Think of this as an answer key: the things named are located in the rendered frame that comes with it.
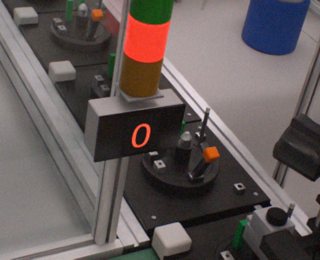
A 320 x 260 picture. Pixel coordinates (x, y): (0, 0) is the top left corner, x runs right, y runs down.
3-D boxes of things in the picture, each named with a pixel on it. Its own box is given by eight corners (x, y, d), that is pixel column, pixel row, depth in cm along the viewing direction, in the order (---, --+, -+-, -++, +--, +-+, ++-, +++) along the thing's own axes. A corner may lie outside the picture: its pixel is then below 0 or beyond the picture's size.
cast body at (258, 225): (290, 260, 96) (304, 226, 92) (265, 267, 94) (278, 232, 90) (257, 221, 102) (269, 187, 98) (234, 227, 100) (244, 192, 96)
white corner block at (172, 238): (188, 258, 104) (193, 240, 101) (162, 265, 102) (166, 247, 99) (174, 238, 107) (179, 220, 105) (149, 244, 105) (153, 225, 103)
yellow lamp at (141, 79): (164, 95, 83) (171, 61, 80) (128, 100, 81) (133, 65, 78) (147, 74, 86) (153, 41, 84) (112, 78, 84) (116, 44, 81)
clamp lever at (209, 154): (203, 178, 113) (220, 156, 107) (193, 180, 112) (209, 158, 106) (195, 160, 114) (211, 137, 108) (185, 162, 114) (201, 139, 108)
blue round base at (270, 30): (306, 52, 186) (322, 3, 178) (260, 58, 180) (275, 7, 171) (274, 26, 197) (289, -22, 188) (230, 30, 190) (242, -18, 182)
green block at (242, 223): (242, 247, 102) (250, 224, 99) (235, 249, 101) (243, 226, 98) (238, 242, 103) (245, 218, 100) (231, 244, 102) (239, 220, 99)
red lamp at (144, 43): (171, 60, 80) (178, 24, 77) (133, 65, 78) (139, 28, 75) (153, 40, 84) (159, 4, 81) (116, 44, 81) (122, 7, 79)
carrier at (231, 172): (268, 208, 116) (287, 152, 109) (145, 238, 106) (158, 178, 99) (201, 128, 133) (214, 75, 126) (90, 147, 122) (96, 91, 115)
